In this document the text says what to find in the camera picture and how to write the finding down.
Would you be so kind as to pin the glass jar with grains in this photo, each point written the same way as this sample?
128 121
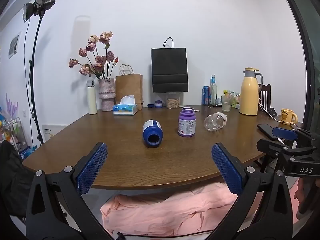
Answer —
173 102

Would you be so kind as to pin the yellow thermos jug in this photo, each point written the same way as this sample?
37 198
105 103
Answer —
249 95

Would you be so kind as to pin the clear plastic jar white lid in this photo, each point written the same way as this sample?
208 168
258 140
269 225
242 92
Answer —
214 122

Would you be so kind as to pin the yellow cartoon mug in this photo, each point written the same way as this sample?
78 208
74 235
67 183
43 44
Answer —
286 117

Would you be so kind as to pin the pink mottled vase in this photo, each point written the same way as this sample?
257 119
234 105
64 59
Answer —
107 93

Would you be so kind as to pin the black charger block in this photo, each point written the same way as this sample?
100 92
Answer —
272 111

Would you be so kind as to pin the white carton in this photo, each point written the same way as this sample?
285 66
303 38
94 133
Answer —
48 131

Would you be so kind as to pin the dried pink roses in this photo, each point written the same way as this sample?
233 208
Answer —
98 61

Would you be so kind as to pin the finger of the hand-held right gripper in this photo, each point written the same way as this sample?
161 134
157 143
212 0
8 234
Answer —
285 133
267 146

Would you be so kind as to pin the blue packet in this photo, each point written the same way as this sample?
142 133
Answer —
27 152

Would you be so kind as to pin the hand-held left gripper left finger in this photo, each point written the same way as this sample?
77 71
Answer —
91 170

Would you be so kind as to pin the studio light on stand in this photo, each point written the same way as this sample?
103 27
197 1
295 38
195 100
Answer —
40 3

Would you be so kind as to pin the clear bottle blue label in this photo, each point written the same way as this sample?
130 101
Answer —
213 91

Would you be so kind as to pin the blue plastic bottle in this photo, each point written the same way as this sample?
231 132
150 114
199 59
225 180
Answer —
152 133

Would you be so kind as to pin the small purple jar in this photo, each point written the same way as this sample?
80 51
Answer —
158 104

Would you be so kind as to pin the white wall socket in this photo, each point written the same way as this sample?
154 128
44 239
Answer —
24 113

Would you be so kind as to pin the wall picture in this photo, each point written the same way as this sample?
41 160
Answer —
14 46

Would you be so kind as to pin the person's right hand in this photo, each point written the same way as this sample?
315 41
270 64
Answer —
299 192

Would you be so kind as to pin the black pen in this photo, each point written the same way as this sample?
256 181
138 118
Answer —
215 106

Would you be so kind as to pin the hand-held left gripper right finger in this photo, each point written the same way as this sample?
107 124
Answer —
226 171

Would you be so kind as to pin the blue tissue box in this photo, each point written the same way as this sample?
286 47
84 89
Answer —
125 109

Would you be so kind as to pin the purple coral decoration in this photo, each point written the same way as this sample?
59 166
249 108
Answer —
12 107

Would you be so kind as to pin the purple plastic bottle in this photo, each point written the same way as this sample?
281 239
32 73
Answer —
187 123

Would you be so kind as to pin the black smartphone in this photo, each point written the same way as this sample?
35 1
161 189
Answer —
265 129

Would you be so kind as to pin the pink blanket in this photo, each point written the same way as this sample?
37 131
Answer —
162 212

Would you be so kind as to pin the small colourful bottles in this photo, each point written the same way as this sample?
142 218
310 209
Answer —
233 97

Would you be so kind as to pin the white thermos bottle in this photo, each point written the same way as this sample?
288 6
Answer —
92 97

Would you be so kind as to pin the black paper bag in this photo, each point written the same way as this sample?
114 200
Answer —
170 71

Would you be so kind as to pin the dark cloth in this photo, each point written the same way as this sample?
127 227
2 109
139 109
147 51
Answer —
15 180

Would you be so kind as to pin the brown paper bag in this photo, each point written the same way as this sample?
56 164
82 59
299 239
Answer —
128 86

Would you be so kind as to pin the dark wooden chair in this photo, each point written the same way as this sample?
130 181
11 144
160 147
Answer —
265 96

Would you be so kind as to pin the blue drink can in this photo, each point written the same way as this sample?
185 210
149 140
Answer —
205 95

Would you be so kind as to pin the drinking glass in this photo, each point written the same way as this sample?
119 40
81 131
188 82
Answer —
226 105

